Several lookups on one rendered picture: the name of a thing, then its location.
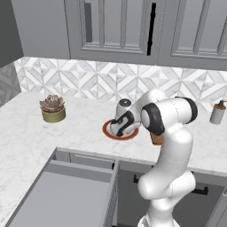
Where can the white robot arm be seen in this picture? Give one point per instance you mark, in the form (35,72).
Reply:
(173,165)

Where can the open grey drawer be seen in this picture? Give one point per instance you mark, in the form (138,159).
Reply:
(68,195)

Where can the grey lower cupboard door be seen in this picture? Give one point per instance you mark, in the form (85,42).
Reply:
(219,211)

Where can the grey upper cupboard side panel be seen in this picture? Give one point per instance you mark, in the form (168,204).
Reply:
(41,28)

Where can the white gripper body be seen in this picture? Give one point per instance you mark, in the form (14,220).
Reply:
(114,127)

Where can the dark grey dishwasher front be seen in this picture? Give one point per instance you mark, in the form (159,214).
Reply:
(127,204)

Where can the grey upper cupboard door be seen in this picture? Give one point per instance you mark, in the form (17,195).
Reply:
(118,26)
(195,29)

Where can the grey soap dispenser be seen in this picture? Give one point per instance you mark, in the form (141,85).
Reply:
(217,114)

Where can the red rimmed plate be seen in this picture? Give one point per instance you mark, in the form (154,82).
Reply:
(107,132)

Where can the brown wooden cutting board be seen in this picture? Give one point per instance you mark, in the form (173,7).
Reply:
(156,139)

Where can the grey cupboard door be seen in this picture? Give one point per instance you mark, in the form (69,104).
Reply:
(195,29)
(118,26)
(219,211)

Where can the succulent plant in olive pot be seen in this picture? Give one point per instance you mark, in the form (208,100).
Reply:
(53,108)

